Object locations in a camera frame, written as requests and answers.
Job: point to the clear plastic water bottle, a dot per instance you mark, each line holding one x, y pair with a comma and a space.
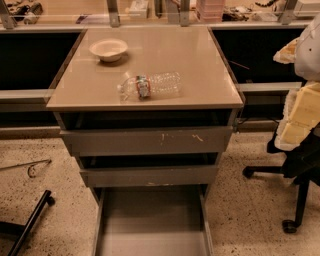
150, 86

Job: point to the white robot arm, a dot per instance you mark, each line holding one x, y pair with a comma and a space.
307, 62

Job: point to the pink plastic bin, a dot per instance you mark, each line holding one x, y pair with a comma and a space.
210, 11

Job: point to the grey middle drawer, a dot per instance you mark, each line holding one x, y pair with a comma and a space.
148, 176

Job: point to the black office chair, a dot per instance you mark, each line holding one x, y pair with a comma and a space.
302, 164

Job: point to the metal rod on floor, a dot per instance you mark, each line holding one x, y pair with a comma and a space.
30, 166

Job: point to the grey drawer cabinet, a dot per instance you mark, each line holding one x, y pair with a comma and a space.
146, 106

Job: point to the grey open bottom drawer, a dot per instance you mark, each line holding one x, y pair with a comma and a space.
152, 221

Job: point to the black chair base leg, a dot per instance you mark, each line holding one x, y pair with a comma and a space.
21, 231

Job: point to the white paper bowl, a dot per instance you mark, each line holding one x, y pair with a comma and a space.
109, 50

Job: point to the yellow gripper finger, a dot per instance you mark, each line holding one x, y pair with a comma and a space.
300, 115
286, 54

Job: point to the grey top drawer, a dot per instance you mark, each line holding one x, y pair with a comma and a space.
148, 141

